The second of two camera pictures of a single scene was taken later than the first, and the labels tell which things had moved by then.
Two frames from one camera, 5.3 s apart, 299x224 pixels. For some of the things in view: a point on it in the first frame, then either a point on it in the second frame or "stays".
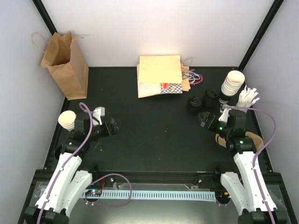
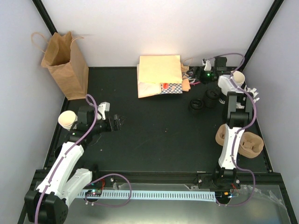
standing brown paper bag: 67,65 stays
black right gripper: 213,118 -> 200,76
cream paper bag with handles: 160,69 stays
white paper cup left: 67,118 stays
